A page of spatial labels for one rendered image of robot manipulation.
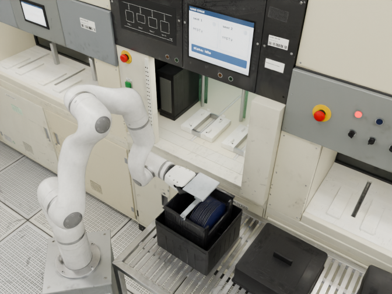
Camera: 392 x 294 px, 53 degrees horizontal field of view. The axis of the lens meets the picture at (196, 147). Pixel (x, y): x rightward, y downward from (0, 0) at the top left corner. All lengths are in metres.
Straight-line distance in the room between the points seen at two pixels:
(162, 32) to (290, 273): 1.11
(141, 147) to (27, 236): 1.63
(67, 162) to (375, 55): 1.06
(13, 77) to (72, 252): 1.61
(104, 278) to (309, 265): 0.84
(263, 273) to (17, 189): 2.23
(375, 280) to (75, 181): 1.10
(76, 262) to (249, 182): 0.82
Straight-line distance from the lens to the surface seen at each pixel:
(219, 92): 2.57
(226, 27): 1.53
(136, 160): 1.57
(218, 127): 2.21
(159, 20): 1.72
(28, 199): 3.25
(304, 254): 1.74
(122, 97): 1.39
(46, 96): 2.72
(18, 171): 3.51
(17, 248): 2.97
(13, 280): 2.83
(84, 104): 1.32
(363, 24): 1.35
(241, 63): 1.55
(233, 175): 1.97
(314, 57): 1.43
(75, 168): 1.42
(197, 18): 1.59
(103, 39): 2.00
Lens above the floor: 2.24
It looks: 40 degrees down
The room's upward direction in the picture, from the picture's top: 1 degrees clockwise
